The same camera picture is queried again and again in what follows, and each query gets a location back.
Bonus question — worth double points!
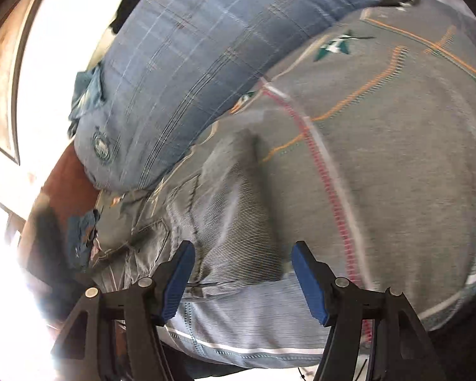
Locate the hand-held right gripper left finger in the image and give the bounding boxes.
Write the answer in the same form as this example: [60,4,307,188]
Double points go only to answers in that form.
[51,240,196,381]

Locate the black cloth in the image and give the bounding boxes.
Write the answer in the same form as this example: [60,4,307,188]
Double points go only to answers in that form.
[110,0,165,36]

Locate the grey denim pants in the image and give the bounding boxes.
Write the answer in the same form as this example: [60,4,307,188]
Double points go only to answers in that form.
[89,127,288,300]

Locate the grey star print bed sheet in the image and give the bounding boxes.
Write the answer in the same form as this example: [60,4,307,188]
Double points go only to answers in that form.
[93,0,476,371]

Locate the small blue cloth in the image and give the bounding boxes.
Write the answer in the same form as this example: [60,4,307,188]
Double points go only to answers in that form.
[65,210,102,271]

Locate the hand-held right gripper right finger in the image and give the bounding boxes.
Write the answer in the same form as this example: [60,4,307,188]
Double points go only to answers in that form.
[291,240,448,381]

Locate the framed wall picture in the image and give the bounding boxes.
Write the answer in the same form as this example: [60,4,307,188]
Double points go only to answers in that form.
[0,0,61,166]

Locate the brown headboard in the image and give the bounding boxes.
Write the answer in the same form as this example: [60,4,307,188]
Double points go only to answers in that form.
[20,139,104,286]

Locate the light blue denim garment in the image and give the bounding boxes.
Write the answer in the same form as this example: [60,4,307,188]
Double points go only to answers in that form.
[67,63,106,137]

